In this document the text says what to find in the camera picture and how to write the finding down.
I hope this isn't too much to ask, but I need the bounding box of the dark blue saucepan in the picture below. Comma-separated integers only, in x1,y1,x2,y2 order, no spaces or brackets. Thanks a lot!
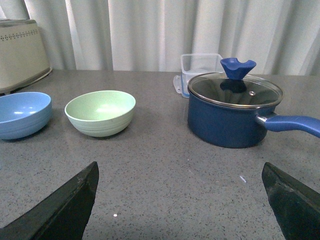
187,97,320,148

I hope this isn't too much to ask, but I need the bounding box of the clear plastic food container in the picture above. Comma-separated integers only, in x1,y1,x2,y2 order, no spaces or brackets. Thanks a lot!
173,53,224,98

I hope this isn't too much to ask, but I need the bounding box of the cream toaster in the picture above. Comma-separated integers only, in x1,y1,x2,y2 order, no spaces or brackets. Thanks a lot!
0,19,52,95

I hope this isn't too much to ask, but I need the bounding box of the glass lid blue knob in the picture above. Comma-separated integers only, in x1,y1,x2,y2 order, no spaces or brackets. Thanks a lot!
187,57,284,109

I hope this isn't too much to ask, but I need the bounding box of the light blue bowl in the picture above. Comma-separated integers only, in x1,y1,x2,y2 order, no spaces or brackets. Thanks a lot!
0,92,52,140

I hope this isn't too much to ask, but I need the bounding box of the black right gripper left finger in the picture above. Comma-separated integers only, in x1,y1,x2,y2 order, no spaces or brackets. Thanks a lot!
0,161,99,240

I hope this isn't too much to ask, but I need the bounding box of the light green bowl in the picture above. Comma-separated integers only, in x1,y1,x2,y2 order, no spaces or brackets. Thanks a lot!
64,90,136,137

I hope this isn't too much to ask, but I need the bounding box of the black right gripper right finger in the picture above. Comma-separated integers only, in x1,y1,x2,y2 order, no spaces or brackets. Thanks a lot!
261,162,320,240

